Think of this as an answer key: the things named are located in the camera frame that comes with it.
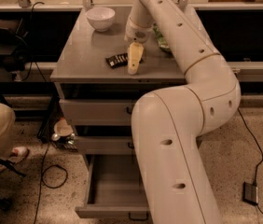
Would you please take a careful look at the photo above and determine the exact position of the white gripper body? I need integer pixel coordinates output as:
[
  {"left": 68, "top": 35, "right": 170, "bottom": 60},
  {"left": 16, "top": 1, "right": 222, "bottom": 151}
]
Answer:
[{"left": 124, "top": 18, "right": 152, "bottom": 43}]

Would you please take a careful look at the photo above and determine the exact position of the green chip bag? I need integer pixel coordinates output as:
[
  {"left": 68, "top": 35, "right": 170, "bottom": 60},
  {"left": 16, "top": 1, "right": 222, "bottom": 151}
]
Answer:
[{"left": 153, "top": 23, "right": 172, "bottom": 53}]

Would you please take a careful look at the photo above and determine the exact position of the grey middle drawer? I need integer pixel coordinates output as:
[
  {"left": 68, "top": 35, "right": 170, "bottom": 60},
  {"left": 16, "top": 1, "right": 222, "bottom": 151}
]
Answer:
[{"left": 75, "top": 125, "right": 133, "bottom": 155}]

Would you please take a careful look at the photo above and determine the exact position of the grey drawer cabinet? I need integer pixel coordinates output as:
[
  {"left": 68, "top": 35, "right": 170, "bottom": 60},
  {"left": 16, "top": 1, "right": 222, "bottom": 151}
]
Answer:
[{"left": 49, "top": 5, "right": 198, "bottom": 161}]

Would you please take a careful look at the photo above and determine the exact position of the grey top drawer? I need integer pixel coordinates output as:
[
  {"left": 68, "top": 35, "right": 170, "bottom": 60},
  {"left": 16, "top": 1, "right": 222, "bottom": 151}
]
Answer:
[{"left": 59, "top": 83, "right": 139, "bottom": 127}]

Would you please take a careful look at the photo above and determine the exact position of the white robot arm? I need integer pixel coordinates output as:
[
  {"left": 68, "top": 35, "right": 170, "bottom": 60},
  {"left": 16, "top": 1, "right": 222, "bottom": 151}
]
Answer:
[{"left": 126, "top": 0, "right": 241, "bottom": 224}]

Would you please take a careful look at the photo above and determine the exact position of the black equipment on shelf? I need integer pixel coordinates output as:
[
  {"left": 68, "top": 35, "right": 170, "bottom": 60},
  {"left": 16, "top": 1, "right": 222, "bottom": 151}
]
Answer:
[{"left": 0, "top": 16, "right": 30, "bottom": 72}]

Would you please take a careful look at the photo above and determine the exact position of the grey drawer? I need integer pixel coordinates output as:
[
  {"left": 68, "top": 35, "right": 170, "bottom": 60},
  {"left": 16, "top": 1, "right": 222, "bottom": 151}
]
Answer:
[
  {"left": 75, "top": 125, "right": 133, "bottom": 155},
  {"left": 59, "top": 83, "right": 139, "bottom": 127},
  {"left": 76, "top": 155, "right": 150, "bottom": 221}
]

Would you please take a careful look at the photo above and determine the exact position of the black floor cable right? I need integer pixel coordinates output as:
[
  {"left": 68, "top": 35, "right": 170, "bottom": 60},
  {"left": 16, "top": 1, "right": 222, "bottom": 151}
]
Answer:
[{"left": 237, "top": 107, "right": 263, "bottom": 224}]

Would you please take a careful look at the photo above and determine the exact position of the grey bottom drawer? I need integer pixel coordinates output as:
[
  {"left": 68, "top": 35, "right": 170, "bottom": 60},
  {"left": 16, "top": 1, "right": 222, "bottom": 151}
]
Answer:
[{"left": 76, "top": 155, "right": 150, "bottom": 221}]

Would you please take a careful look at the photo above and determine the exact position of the white bowl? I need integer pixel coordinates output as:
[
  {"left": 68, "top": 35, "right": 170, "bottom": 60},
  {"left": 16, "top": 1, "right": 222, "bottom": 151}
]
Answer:
[{"left": 86, "top": 7, "right": 116, "bottom": 32}]

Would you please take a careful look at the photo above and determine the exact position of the black floor cable left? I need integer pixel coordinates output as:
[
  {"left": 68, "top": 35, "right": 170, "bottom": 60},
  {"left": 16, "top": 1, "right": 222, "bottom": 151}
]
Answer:
[{"left": 33, "top": 142, "right": 69, "bottom": 224}]

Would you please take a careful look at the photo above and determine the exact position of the white shoe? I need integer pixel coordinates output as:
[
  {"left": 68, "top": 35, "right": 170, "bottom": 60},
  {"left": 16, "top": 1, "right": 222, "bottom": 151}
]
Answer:
[{"left": 8, "top": 147, "right": 30, "bottom": 163}]

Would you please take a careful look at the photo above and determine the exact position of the black power adapter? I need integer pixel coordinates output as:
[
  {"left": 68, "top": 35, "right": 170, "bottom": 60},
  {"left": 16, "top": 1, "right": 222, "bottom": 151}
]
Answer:
[{"left": 242, "top": 182, "right": 258, "bottom": 205}]

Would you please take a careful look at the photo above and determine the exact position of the wire basket with dishes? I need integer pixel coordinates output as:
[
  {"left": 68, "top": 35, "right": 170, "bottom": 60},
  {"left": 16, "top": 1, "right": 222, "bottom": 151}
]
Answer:
[{"left": 50, "top": 119, "right": 77, "bottom": 152}]

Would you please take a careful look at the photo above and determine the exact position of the black floor cable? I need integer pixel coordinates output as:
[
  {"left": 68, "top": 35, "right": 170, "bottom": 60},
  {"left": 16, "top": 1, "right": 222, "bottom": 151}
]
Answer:
[
  {"left": 33, "top": 142, "right": 69, "bottom": 224},
  {"left": 237, "top": 107, "right": 263, "bottom": 224}
]

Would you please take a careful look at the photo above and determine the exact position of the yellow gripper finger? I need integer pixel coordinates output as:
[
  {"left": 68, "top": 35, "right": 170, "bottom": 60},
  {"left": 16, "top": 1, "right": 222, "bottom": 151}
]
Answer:
[{"left": 128, "top": 42, "right": 144, "bottom": 75}]

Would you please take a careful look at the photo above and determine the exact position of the dark chocolate rxbar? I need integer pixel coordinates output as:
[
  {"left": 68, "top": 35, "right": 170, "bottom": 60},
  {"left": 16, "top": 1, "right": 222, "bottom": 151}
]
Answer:
[{"left": 105, "top": 53, "right": 129, "bottom": 68}]

